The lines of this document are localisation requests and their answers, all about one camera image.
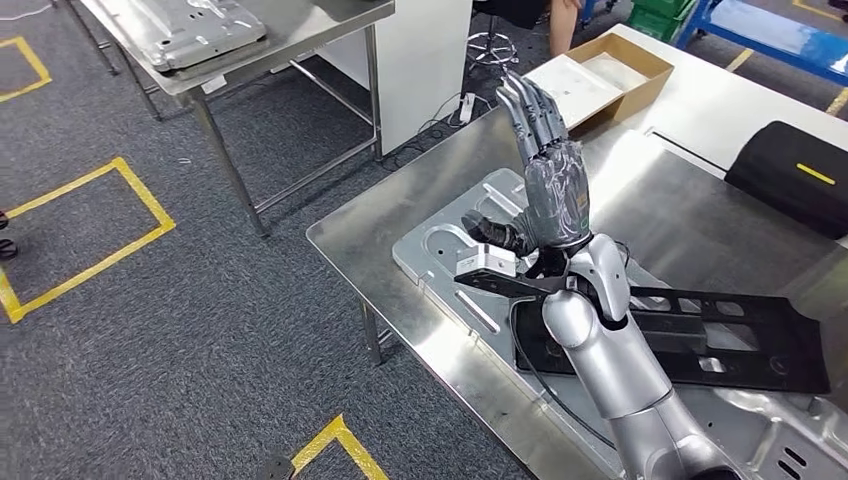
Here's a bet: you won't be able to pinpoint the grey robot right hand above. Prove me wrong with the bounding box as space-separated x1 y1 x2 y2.
460 71 593 258

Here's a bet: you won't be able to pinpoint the black plastic plate bracket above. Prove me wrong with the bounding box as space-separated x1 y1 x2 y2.
513 286 831 395

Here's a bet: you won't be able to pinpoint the steel workbench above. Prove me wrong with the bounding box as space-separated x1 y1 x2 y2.
305 105 848 480

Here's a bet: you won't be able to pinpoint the stamped sheet metal panel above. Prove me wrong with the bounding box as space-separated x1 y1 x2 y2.
132 0 268 73
392 167 848 480

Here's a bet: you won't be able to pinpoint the brown cardboard box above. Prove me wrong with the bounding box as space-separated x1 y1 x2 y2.
566 33 676 124

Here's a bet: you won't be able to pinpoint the chrome stool base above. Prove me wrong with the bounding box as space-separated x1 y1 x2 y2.
466 13 521 68

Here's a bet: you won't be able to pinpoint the person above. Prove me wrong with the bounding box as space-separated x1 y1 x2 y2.
473 0 583 58

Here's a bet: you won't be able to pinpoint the white cabinet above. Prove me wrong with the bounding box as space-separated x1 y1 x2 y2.
317 0 475 157

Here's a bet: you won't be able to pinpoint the white table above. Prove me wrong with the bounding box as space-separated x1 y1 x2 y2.
523 23 848 250

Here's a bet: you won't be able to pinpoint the green plastic crate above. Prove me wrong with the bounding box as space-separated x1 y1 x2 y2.
625 0 700 42

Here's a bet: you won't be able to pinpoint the black case with yellow label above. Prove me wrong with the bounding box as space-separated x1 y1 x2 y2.
723 120 848 241

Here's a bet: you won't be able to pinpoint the blue metal cart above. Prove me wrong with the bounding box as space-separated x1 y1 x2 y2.
675 0 848 87

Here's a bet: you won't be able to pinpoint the steel table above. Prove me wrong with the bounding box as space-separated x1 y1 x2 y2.
66 0 397 240

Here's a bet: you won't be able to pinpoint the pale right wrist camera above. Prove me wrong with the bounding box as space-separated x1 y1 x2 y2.
455 243 518 280

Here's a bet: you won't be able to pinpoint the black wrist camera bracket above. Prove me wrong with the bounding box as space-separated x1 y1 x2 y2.
455 261 578 299

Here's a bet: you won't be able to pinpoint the tangled floor cables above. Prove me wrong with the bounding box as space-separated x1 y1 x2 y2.
380 92 505 174

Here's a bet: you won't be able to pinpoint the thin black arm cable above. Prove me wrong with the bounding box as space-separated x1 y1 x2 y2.
508 298 617 452

